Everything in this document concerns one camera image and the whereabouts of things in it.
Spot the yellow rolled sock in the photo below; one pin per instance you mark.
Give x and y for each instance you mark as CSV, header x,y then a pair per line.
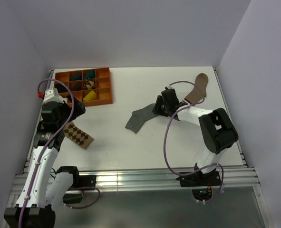
x,y
91,96

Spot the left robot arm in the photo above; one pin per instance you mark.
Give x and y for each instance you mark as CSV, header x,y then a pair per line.
x,y
35,207

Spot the tan sock maroon striped cuff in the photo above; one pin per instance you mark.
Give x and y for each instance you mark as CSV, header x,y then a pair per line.
x,y
198,93

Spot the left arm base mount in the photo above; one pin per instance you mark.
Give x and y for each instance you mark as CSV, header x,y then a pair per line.
x,y
83,181

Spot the tan argyle sock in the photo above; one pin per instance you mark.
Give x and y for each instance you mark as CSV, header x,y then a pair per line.
x,y
77,136

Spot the brown argyle rolled sock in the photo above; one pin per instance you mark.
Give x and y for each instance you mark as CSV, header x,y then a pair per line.
x,y
89,84

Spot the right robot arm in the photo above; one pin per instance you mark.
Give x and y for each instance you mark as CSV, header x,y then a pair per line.
x,y
218,132

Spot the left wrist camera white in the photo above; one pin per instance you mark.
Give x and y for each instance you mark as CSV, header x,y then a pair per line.
x,y
48,94

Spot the black sock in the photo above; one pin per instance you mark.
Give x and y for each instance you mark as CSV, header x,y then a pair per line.
x,y
60,88

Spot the orange compartment tray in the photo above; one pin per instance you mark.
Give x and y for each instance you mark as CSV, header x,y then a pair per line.
x,y
103,88

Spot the dark brown rolled sock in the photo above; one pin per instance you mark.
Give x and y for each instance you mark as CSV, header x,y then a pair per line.
x,y
75,86

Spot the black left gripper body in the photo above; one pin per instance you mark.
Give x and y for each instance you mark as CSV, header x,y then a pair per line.
x,y
65,110

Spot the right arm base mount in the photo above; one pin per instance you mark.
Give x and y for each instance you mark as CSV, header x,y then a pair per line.
x,y
198,179

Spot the grey sock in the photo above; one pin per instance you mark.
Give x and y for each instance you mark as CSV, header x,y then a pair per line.
x,y
139,117

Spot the dark blue rolled sock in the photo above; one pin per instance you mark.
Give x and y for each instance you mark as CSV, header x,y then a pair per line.
x,y
76,77

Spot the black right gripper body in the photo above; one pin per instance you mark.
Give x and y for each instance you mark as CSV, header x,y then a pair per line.
x,y
164,111

